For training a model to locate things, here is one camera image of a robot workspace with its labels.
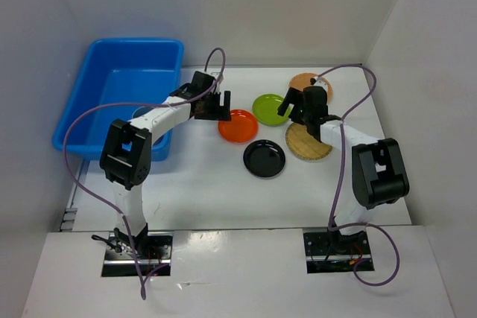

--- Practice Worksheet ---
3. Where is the orange plastic plate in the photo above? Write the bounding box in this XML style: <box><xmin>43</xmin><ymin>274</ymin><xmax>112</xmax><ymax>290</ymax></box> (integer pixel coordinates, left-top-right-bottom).
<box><xmin>218</xmin><ymin>109</ymin><xmax>259</xmax><ymax>144</ymax></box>

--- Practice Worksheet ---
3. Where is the blue plastic cup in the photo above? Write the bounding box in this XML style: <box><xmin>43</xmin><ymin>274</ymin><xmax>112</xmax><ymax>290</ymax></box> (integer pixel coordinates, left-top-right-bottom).
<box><xmin>132</xmin><ymin>106</ymin><xmax>154</xmax><ymax>118</ymax></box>

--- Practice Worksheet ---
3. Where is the pink plastic cup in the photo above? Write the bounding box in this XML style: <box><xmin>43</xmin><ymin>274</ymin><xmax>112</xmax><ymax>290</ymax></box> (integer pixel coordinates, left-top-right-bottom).
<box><xmin>153</xmin><ymin>135</ymin><xmax>165</xmax><ymax>146</ymax></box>

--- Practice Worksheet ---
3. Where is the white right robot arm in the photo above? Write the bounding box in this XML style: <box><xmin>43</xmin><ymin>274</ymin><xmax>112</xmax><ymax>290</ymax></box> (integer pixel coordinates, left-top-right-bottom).
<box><xmin>277</xmin><ymin>86</ymin><xmax>410</xmax><ymax>253</ymax></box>

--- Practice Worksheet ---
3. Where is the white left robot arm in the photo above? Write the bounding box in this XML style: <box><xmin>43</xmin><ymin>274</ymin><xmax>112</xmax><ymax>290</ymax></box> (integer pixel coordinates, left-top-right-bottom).
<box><xmin>100</xmin><ymin>71</ymin><xmax>231</xmax><ymax>258</ymax></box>

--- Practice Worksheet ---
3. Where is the blue plastic bin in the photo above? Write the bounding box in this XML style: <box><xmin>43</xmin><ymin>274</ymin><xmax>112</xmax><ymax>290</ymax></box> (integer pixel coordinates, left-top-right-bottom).
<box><xmin>52</xmin><ymin>38</ymin><xmax>184</xmax><ymax>161</ymax></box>

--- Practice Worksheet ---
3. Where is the brown woven bamboo tray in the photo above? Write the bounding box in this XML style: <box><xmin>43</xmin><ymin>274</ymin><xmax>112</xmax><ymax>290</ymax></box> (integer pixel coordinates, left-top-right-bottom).
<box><xmin>288</xmin><ymin>72</ymin><xmax>333</xmax><ymax>101</ymax></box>

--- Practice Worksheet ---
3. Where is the green-rimmed bamboo tray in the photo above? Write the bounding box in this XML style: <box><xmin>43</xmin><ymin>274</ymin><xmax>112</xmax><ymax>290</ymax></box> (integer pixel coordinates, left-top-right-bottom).
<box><xmin>285</xmin><ymin>123</ymin><xmax>332</xmax><ymax>161</ymax></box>

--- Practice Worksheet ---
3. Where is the green plastic plate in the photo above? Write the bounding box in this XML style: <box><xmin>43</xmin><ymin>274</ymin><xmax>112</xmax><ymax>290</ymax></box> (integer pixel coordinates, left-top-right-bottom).
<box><xmin>252</xmin><ymin>94</ymin><xmax>291</xmax><ymax>127</ymax></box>

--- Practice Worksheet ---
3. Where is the black plastic plate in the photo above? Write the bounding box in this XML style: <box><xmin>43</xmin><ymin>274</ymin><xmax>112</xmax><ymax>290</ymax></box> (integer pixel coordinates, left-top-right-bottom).
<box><xmin>242</xmin><ymin>139</ymin><xmax>286</xmax><ymax>179</ymax></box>

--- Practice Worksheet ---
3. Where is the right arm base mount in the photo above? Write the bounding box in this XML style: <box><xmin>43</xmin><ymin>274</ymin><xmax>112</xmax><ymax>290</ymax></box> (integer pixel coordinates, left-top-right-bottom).
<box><xmin>303</xmin><ymin>228</ymin><xmax>374</xmax><ymax>274</ymax></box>

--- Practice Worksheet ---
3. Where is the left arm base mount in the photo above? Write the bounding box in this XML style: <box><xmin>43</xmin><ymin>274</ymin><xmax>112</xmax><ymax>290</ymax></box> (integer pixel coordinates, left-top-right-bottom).
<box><xmin>95</xmin><ymin>232</ymin><xmax>173</xmax><ymax>278</ymax></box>

